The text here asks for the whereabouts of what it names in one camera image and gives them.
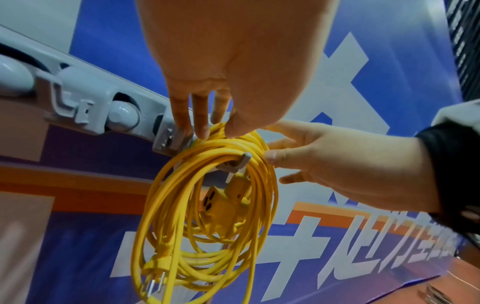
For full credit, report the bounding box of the black marker wristband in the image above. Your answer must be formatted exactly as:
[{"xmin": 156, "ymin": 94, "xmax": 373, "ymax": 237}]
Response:
[{"xmin": 414, "ymin": 99, "xmax": 480, "ymax": 235}]

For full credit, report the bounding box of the person's right hand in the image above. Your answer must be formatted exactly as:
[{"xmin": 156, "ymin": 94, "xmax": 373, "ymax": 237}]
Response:
[{"xmin": 262, "ymin": 119, "xmax": 443, "ymax": 215}]

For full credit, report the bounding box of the metal rack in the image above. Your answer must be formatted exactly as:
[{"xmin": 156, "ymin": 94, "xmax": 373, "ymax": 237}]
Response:
[{"xmin": 0, "ymin": 24, "xmax": 256, "ymax": 174}]

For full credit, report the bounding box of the person's left hand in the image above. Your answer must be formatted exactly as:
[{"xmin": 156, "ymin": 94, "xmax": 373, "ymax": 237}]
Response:
[{"xmin": 135, "ymin": 0, "xmax": 343, "ymax": 141}]

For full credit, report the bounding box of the blue banner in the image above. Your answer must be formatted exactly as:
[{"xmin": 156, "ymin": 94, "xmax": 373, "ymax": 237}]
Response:
[{"xmin": 0, "ymin": 0, "xmax": 470, "ymax": 304}]

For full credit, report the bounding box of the yellow cable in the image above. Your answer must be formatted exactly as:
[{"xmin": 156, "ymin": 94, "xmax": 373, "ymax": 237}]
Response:
[{"xmin": 130, "ymin": 121, "xmax": 281, "ymax": 304}]

